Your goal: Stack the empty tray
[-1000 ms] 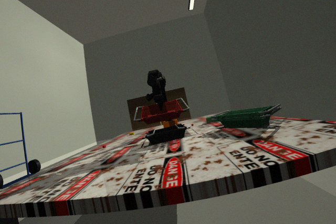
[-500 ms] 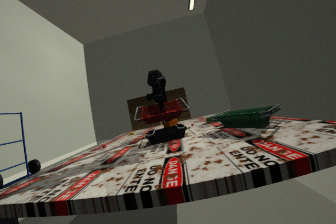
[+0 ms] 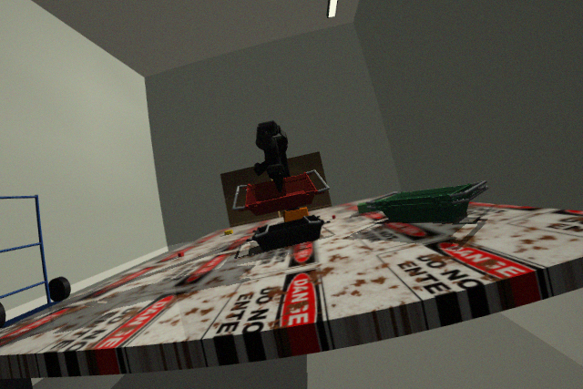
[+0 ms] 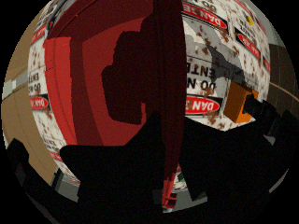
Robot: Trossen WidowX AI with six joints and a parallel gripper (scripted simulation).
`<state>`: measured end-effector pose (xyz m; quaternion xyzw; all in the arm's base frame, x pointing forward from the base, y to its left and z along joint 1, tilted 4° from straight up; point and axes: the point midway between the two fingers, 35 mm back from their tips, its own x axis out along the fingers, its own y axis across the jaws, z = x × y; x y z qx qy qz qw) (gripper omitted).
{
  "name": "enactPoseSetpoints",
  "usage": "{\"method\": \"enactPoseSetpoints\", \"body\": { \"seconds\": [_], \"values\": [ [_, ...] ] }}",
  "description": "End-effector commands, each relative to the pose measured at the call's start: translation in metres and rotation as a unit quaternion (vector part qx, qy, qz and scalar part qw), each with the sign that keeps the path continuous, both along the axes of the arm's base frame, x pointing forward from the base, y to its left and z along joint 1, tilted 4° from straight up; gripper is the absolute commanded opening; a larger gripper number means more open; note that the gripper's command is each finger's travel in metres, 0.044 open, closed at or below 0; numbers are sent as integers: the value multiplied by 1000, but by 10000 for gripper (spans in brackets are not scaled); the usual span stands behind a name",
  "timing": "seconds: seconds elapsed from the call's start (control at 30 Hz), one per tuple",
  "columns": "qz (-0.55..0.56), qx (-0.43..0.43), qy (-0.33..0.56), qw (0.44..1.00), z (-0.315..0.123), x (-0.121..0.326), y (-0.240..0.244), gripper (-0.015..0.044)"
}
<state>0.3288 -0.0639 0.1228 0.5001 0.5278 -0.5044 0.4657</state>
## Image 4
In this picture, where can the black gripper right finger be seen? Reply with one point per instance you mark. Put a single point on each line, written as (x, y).
(207, 151)

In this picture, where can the green rectangular block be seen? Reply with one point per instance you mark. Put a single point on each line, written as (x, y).
(180, 177)

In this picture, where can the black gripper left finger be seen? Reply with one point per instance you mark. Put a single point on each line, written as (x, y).
(140, 161)

